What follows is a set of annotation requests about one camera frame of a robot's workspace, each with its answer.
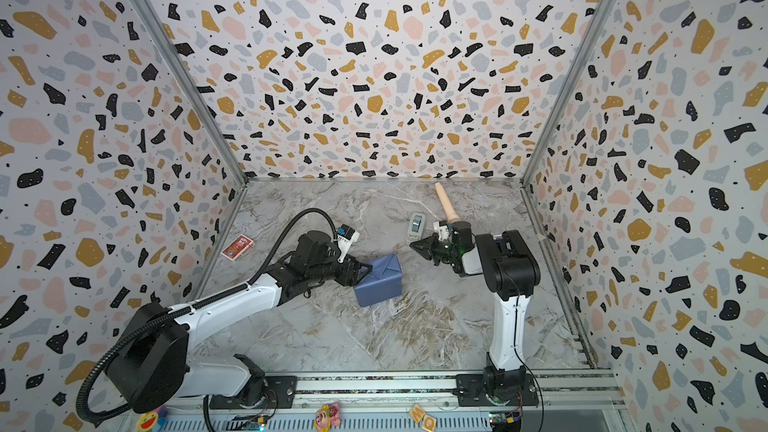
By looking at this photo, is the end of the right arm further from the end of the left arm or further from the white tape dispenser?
the end of the left arm

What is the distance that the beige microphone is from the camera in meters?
1.09

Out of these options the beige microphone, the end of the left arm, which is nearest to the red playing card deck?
the end of the left arm

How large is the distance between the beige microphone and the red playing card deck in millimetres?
693

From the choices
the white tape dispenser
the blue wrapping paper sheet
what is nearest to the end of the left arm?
the blue wrapping paper sheet

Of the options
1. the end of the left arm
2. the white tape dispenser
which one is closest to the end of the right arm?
the white tape dispenser

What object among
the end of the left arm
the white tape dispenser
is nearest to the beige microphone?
the white tape dispenser

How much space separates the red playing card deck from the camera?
994 millimetres

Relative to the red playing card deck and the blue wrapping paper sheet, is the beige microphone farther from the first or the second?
the red playing card deck

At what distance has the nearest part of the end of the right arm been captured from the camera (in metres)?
0.86

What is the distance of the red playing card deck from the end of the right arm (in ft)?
1.82

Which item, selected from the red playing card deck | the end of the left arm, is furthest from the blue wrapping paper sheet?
the red playing card deck

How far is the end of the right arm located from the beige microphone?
123 mm
